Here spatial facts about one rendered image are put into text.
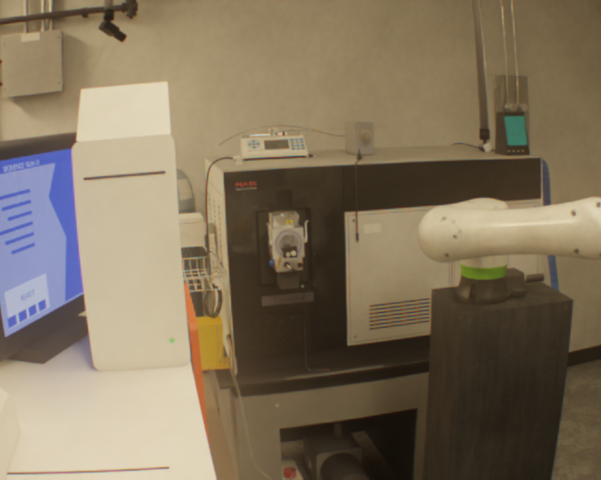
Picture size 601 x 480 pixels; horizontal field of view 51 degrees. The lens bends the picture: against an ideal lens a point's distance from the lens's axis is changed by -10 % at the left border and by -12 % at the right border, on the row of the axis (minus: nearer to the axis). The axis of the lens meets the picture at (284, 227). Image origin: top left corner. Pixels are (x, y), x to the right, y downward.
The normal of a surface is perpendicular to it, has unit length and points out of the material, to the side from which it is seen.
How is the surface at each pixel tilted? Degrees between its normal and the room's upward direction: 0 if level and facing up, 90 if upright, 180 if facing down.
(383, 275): 90
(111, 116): 40
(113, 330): 90
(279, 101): 90
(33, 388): 0
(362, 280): 90
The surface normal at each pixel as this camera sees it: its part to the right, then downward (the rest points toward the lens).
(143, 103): 0.09, -0.66
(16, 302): 0.97, 0.00
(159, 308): 0.19, 0.16
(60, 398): -0.04, -0.98
